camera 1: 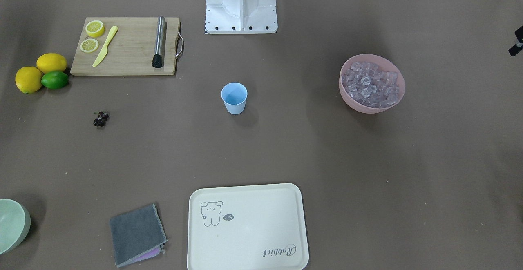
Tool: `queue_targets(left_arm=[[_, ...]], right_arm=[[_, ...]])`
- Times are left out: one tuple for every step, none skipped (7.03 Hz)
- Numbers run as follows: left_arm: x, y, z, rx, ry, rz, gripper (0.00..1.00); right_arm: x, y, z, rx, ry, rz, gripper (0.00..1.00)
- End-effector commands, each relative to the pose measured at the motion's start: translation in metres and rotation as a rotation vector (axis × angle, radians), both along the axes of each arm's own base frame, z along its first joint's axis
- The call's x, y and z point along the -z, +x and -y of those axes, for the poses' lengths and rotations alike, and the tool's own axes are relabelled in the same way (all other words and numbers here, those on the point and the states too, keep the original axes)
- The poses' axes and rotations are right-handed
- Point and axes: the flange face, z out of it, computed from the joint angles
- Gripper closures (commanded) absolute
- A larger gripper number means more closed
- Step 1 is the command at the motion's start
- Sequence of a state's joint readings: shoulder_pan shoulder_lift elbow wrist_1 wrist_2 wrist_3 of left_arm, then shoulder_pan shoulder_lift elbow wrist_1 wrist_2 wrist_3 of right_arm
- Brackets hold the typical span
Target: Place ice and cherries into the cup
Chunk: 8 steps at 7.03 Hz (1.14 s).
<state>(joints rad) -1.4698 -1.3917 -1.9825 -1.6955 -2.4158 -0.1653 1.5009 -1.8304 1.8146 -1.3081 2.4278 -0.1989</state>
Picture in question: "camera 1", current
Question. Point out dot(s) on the dark red cherries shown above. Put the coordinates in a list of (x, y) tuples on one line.
[(102, 118)]

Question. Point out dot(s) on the light blue cup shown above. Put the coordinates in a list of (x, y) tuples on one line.
[(234, 96)]

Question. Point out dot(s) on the clear ice cubes pile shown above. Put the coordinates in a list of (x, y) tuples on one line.
[(369, 85)]

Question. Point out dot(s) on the cream rabbit tray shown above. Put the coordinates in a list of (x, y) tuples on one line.
[(252, 227)]

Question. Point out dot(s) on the pink bowl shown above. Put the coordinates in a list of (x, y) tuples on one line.
[(386, 65)]

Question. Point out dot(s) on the steel muddler black tip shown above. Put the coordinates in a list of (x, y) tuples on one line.
[(158, 56)]

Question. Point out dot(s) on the grey folded cloth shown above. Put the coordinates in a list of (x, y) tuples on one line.
[(137, 235)]

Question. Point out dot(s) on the bamboo cutting board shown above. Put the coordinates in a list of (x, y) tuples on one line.
[(132, 48)]

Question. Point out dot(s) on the yellow plastic knife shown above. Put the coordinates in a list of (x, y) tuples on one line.
[(104, 49)]

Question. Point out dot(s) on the lemon half lower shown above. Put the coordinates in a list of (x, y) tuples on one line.
[(89, 45)]

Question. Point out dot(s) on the lemon half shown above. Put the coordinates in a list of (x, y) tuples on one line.
[(95, 28), (89, 45)]

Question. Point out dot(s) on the lemon half upper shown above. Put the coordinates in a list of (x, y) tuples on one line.
[(95, 28)]

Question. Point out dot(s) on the green lime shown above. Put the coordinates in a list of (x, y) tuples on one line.
[(55, 79)]

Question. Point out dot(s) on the yellow lemon near board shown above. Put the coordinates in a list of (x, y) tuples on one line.
[(51, 62)]

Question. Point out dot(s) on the yellow lemon outer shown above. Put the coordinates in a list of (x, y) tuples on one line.
[(28, 79)]

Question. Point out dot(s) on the mint green bowl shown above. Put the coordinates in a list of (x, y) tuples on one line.
[(15, 222)]

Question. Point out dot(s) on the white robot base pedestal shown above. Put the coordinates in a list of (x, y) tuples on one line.
[(241, 17)]

